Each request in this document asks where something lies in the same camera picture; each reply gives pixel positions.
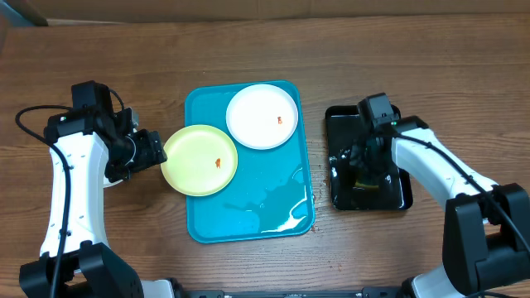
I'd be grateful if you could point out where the yellow green sponge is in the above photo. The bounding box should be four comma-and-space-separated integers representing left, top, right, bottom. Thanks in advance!
354, 180, 379, 191

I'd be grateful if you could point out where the yellow plate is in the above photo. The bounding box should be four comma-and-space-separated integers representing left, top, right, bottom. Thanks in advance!
161, 125, 239, 196

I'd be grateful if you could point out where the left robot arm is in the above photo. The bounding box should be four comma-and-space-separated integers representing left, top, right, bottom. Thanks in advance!
19, 81, 178, 297

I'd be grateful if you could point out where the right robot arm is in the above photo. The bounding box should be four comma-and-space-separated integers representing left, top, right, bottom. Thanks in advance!
350, 94, 529, 297

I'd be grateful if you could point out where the black tray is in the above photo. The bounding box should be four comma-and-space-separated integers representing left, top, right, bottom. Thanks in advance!
325, 105, 413, 211

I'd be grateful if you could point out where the teal plastic tray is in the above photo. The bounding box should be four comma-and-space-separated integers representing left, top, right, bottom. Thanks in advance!
183, 79, 316, 244

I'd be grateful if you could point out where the white plate upper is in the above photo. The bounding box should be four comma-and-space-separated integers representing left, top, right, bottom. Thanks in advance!
226, 84, 298, 150

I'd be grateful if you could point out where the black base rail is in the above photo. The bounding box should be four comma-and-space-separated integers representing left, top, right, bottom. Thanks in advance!
167, 278, 412, 298

